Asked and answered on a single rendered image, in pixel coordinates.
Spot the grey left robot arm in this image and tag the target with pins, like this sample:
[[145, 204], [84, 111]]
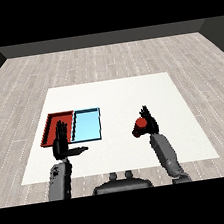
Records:
[[59, 181]]

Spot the small red can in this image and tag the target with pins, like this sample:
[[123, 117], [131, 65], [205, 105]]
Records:
[[140, 126]]

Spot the dark grey robot body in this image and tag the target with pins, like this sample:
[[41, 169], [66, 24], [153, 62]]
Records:
[[122, 184]]

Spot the shallow red open box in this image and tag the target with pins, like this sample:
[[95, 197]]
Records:
[[52, 128]]

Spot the shallow light blue open box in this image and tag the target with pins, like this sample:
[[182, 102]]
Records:
[[86, 125]]

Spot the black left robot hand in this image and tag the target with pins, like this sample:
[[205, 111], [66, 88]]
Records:
[[60, 145]]

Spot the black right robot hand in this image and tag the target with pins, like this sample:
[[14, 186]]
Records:
[[150, 122]]

